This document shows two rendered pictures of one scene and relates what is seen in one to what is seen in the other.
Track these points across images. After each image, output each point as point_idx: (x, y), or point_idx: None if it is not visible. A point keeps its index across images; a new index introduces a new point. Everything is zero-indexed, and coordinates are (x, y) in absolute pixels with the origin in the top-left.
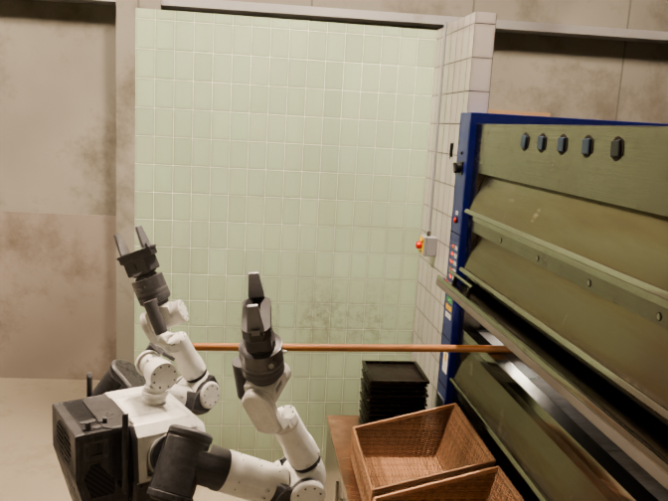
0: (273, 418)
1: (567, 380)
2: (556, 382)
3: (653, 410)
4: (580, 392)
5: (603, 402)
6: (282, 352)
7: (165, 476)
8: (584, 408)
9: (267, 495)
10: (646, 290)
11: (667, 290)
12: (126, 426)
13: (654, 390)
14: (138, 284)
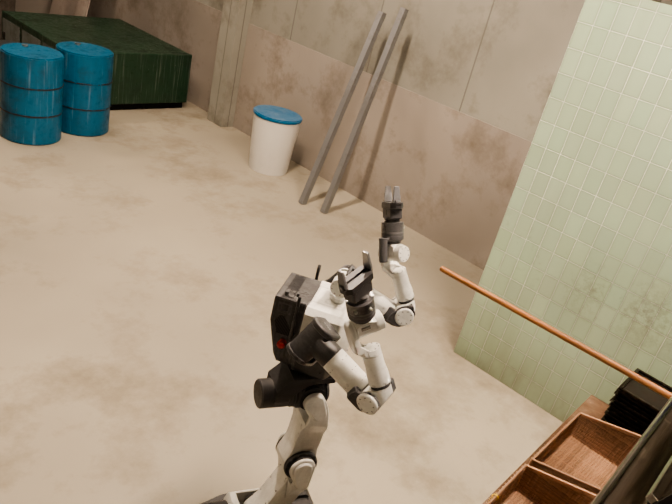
0: (353, 344)
1: (625, 463)
2: (623, 460)
3: None
4: (614, 475)
5: (636, 498)
6: (368, 308)
7: (295, 341)
8: (603, 487)
9: (347, 388)
10: None
11: None
12: (298, 304)
13: None
14: (382, 224)
